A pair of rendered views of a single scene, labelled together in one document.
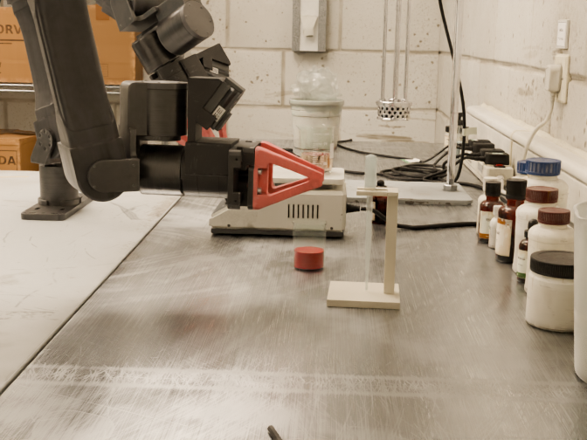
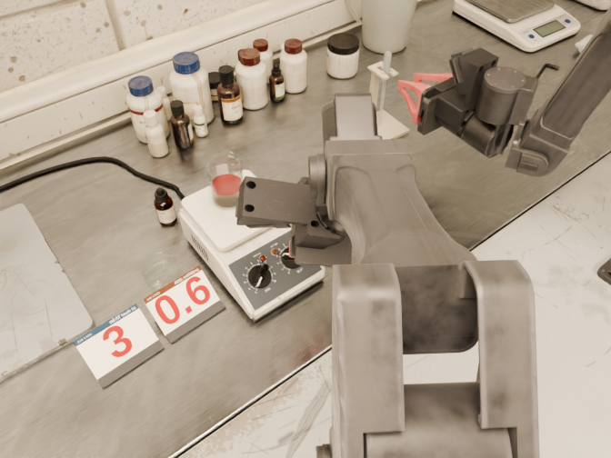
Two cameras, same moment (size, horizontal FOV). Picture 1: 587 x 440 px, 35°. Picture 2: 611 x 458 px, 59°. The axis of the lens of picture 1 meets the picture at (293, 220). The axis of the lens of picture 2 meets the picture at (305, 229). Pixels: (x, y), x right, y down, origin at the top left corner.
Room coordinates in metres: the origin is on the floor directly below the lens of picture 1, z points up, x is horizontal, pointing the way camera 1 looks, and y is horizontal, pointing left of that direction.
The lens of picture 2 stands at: (1.67, 0.47, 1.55)
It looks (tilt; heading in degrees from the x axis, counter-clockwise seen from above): 48 degrees down; 230
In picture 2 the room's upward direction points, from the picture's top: straight up
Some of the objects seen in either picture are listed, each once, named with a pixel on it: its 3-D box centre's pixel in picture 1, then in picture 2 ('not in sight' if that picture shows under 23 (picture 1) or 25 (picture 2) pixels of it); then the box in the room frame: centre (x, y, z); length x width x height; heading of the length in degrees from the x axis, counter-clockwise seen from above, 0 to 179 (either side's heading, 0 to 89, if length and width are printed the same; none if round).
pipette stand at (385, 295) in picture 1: (365, 243); (383, 101); (1.03, -0.08, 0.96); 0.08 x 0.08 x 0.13; 85
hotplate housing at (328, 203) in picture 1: (286, 202); (246, 238); (1.40, 0.01, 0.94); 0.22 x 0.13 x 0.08; 87
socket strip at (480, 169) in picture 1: (484, 161); not in sight; (2.05, -0.42, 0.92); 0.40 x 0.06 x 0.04; 178
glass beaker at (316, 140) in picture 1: (314, 148); (227, 182); (1.40, -0.03, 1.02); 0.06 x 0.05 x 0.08; 98
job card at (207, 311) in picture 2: not in sight; (185, 303); (1.53, 0.04, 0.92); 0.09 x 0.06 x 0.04; 1
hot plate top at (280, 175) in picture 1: (304, 175); (235, 207); (1.40, -0.02, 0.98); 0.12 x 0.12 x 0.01; 87
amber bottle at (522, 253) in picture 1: (531, 250); (276, 81); (1.12, -0.29, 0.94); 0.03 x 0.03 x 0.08
